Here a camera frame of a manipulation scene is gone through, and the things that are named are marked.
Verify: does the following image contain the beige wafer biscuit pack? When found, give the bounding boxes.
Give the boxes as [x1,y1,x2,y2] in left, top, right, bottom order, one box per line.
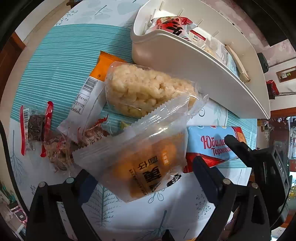
[225,45,250,83]

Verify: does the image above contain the clear bag rice puffs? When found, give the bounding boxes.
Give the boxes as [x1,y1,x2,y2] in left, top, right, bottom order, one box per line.
[104,61,200,119]

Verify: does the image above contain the dark green air fryer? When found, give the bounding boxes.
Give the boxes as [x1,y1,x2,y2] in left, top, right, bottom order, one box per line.
[257,52,269,73]

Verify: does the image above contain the teal leaf pattern tablecloth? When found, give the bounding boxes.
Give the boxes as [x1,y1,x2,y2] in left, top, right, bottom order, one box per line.
[9,0,258,241]

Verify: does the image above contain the clear shredded snack packet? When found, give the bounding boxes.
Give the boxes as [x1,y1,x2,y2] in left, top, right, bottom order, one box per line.
[43,116,109,172]

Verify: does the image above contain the red edged dark candy packet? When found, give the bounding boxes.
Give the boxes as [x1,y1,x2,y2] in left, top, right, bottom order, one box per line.
[19,101,54,158]

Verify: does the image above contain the white plastic storage bin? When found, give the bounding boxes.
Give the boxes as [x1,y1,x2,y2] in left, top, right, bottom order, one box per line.
[131,1,270,118]

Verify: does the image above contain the orange white snack packet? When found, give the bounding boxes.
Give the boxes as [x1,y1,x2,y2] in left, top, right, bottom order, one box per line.
[58,51,125,142]

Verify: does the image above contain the blue red cookie package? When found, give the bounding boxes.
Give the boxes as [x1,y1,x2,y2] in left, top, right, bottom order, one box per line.
[183,126,246,173]

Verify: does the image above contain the large white blue snack pack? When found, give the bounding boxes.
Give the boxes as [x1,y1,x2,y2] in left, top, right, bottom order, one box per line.
[203,38,238,76]

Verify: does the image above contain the red black tall vase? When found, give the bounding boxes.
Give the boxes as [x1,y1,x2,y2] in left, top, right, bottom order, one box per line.
[266,80,280,99]

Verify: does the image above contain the clear bag orange pastries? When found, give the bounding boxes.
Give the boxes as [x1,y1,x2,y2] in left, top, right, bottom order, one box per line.
[72,93,210,203]

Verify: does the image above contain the small cream red packet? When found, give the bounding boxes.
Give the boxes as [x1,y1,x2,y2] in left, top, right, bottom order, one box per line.
[188,30,206,48]

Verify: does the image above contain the green pastry packet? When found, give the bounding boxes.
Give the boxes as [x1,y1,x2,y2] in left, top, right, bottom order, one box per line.
[120,121,130,130]

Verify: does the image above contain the red white snack bag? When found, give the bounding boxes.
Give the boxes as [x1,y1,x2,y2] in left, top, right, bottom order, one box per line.
[145,16,198,42]

